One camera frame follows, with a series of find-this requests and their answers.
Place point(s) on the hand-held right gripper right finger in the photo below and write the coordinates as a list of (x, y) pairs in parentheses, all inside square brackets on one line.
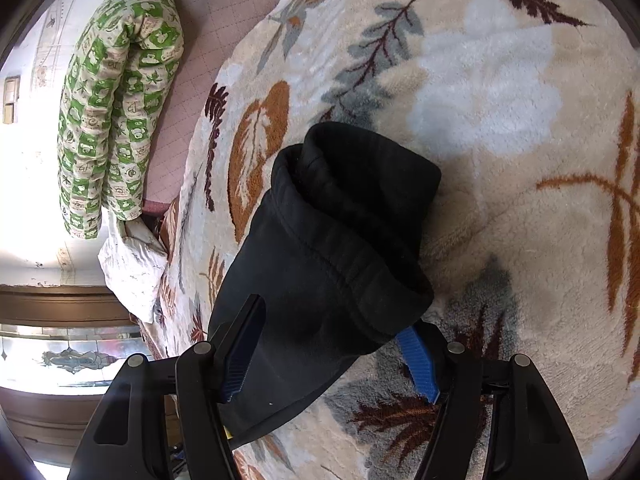
[(420, 366)]

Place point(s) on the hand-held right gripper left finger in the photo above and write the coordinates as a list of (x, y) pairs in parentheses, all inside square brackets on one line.
[(241, 360)]

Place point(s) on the black pants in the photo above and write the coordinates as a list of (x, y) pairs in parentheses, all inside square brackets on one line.
[(325, 260)]

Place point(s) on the white printed cloth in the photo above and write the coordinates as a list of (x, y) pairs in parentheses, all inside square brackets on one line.
[(131, 266)]

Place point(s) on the brown wooden cabinet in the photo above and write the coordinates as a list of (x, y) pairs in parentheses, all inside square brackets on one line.
[(50, 305)]

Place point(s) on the cream leaf-print fleece blanket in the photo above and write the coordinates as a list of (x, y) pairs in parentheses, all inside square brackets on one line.
[(500, 160)]

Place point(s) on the green and cream patterned quilt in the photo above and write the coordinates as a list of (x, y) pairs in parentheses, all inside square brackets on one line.
[(120, 110)]

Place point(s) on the pink quilted bed sheet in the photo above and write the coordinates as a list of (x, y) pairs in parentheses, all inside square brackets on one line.
[(200, 50)]

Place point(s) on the beige wall switch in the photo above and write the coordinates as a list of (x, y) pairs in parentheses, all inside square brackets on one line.
[(11, 100)]

